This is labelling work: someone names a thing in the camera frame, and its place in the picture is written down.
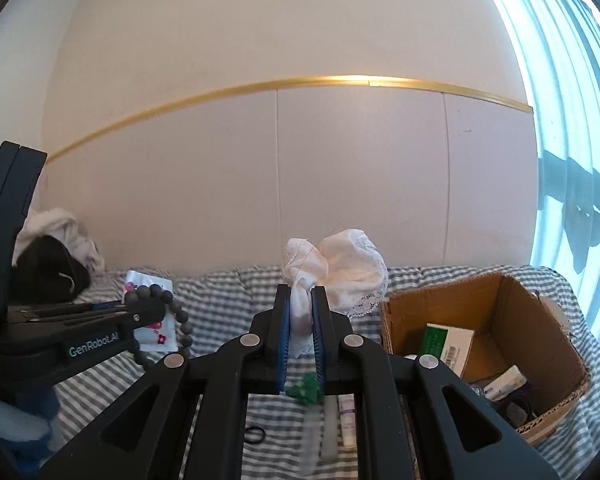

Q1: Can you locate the grey checkered cloth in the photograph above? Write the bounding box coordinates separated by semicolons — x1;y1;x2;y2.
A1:
56;266;600;479

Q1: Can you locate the white green medicine box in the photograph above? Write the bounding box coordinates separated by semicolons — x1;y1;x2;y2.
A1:
419;323;475;377

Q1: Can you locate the green snack packet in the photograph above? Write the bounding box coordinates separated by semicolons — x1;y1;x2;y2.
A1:
286;373;324;406

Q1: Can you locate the white lace cloth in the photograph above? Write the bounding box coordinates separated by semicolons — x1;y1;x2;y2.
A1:
282;229;389;358

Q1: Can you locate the white clothes pile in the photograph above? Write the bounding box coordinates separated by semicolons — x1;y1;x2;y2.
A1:
12;207;106;273

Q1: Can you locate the blue floral tissue pack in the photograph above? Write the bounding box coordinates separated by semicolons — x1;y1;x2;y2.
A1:
483;365;527;402

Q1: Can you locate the blue striped curtain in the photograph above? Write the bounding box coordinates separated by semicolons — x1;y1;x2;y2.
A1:
493;0;600;342

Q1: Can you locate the cardboard box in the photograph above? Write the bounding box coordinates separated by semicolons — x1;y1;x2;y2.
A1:
380;273;591;446

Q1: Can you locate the gold wall trim strip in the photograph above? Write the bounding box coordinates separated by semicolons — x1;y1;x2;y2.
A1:
45;74;534;164

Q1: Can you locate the black clothes pile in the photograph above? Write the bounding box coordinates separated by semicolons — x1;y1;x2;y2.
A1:
8;235;91;306

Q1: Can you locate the white red flower packet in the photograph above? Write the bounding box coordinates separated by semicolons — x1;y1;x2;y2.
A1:
123;270;178;352

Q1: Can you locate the dark bead bracelet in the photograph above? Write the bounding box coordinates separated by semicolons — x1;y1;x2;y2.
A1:
123;283;195;366

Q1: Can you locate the white purple cream tube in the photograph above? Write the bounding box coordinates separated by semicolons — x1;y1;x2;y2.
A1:
338;393;356;451

